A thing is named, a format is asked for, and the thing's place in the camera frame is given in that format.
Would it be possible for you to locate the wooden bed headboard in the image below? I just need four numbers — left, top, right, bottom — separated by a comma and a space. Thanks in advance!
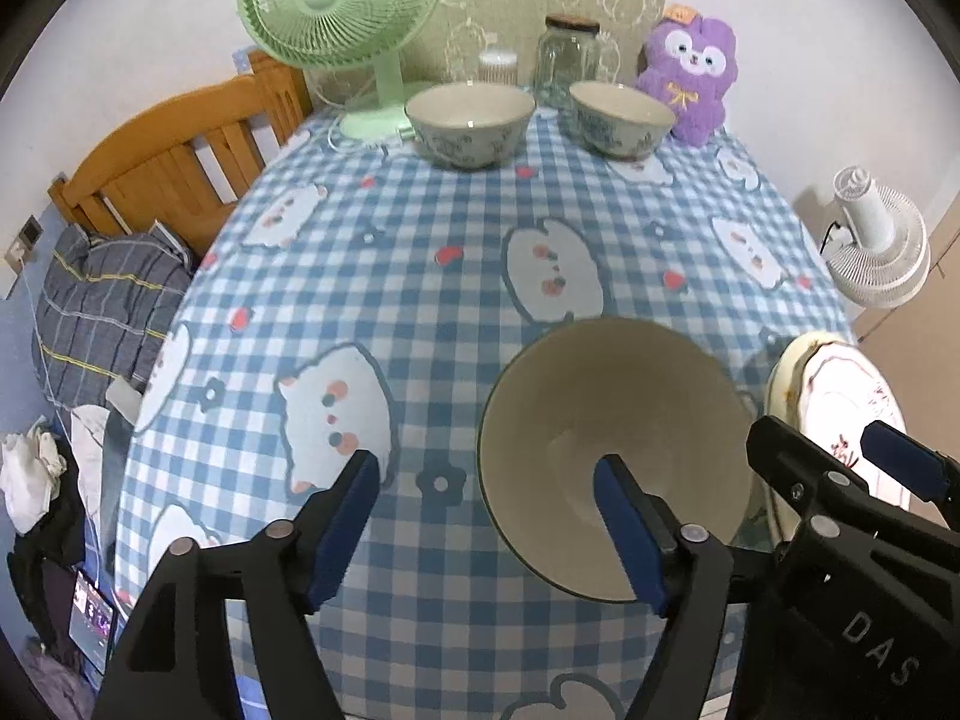
49, 51, 316, 260

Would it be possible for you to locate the green desk fan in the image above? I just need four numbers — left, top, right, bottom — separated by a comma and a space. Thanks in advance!
238, 0, 443, 142

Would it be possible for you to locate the white fan cable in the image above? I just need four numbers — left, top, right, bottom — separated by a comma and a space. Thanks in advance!
311, 82, 417, 155

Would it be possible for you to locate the round yellow floral plate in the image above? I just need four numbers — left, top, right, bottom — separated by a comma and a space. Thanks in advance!
763, 331, 856, 542

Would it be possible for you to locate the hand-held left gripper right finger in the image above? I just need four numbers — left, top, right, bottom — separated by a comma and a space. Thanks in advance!
592, 454, 786, 720

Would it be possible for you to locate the small cream floral bowl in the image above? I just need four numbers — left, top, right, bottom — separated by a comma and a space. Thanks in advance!
478, 317, 755, 602

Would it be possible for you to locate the green-rimmed floral bowl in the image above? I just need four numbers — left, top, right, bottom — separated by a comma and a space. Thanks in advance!
405, 82, 536, 170

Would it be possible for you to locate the black fan cable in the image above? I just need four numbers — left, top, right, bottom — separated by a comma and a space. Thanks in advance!
817, 220, 856, 256

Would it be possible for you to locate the blue checked tablecloth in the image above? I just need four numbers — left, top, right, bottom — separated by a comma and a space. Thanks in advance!
112, 101, 860, 720

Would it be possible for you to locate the white plate with red print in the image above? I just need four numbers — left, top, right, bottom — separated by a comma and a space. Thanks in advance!
795, 345, 913, 512

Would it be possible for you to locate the white desk fan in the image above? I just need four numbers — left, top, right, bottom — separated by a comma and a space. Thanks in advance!
825, 167, 932, 310

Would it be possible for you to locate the wall socket plate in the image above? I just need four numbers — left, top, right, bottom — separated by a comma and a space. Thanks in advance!
6, 214, 43, 271

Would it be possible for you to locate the glass jar with dark lid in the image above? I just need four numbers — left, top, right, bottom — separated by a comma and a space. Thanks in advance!
535, 15, 602, 110

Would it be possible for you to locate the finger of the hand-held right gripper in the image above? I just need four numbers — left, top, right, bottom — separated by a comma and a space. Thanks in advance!
746, 415, 875, 542
861, 422, 960, 520

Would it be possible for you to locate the lit tablet screen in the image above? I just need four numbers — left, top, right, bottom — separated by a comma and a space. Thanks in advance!
67, 570, 121, 677

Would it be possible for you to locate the grey striped pillow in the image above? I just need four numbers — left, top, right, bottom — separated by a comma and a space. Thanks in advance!
31, 225, 194, 410

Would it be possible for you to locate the white crumpled cloth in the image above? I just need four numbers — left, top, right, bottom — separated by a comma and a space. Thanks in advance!
0, 424, 67, 535

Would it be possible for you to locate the cotton swab container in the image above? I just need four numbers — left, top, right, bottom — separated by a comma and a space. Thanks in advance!
478, 51, 520, 88

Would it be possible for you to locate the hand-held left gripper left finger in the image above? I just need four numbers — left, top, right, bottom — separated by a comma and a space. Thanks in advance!
90, 450, 382, 720

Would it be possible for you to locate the purple plush toy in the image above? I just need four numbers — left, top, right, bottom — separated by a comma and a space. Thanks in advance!
636, 4, 740, 148

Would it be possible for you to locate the dark-rimmed floral bowl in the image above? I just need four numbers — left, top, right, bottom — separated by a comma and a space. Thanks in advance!
568, 81, 677, 163

